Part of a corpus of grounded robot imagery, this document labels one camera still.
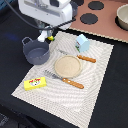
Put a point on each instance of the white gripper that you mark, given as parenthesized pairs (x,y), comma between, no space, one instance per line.
(53,12)

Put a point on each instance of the grey pot with handle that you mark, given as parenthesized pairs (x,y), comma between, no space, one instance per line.
(35,52)

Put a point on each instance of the light blue toy carton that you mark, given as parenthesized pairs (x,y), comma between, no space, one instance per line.
(82,43)

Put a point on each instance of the yellow toy box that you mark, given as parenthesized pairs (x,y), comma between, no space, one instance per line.
(34,83)

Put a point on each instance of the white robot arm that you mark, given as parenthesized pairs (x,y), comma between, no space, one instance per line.
(53,12)

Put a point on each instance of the dark grey pot on stove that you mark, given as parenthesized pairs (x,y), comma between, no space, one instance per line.
(74,8)

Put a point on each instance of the round wooden plate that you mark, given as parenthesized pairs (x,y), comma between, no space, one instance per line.
(68,66)

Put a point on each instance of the beige bowl on stove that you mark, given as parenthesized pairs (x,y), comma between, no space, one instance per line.
(122,14)

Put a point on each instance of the woven beige placemat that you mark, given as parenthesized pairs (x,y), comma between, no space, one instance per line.
(63,100)

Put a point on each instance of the knife with wooden handle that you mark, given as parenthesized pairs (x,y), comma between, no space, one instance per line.
(78,56)

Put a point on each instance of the fork with wooden handle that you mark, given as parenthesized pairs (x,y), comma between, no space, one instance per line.
(54,76)

